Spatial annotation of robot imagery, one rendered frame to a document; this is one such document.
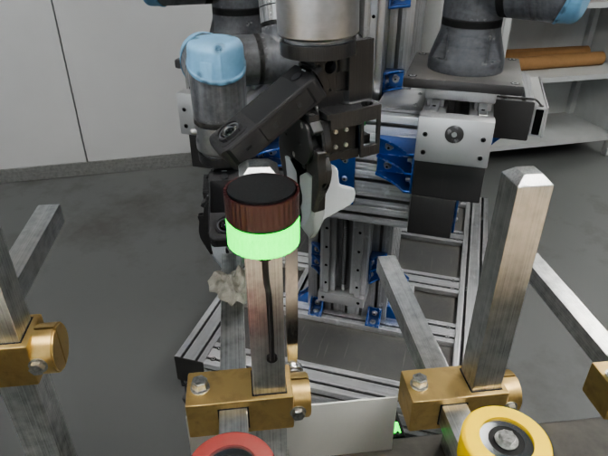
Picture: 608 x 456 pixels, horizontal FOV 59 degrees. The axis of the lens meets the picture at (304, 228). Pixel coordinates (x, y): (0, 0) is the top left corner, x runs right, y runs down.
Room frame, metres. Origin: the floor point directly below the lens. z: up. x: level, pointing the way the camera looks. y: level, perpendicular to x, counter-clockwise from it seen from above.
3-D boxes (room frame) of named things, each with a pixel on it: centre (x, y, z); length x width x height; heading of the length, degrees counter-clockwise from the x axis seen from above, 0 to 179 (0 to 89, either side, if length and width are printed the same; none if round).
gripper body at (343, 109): (0.53, -0.02, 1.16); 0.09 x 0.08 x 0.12; 117
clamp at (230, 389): (0.42, 0.06, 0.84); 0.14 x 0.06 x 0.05; 97
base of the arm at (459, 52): (1.13, -0.33, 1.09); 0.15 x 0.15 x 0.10
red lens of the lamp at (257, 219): (0.38, 0.03, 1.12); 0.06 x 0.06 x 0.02
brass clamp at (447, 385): (0.46, -0.19, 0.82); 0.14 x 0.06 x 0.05; 97
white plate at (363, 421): (0.46, 0.01, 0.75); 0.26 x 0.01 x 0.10; 97
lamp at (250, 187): (0.38, 0.03, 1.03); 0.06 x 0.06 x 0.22; 7
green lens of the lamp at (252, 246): (0.38, 0.03, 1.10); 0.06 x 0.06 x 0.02
